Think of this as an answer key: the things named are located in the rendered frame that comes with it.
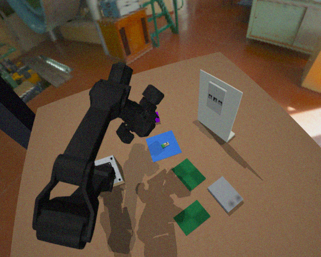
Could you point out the blue flat square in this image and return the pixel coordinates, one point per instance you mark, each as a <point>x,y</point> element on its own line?
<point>157,152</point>

